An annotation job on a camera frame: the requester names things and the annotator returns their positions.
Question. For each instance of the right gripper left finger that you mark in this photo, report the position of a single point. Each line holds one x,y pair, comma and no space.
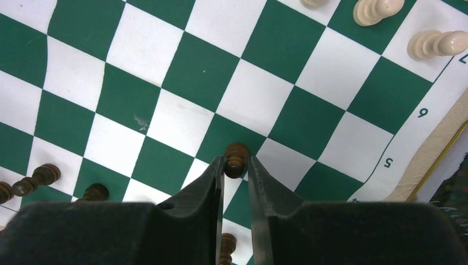
183,229

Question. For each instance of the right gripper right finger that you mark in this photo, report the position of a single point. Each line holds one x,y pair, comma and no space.
287,229

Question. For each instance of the dark chess piece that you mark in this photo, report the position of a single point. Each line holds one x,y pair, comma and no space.
43,175
227,248
96,192

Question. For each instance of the dark chess piece fourteenth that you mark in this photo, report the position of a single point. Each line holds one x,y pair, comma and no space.
236,156

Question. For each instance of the dark chess piece thirteenth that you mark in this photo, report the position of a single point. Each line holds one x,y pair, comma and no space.
6,192

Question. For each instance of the green white chess board mat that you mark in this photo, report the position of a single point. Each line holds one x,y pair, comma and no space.
140,96

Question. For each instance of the white chess pieces row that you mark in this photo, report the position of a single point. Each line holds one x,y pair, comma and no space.
338,15

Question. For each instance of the right gold tin tray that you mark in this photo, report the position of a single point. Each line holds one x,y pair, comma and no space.
445,183

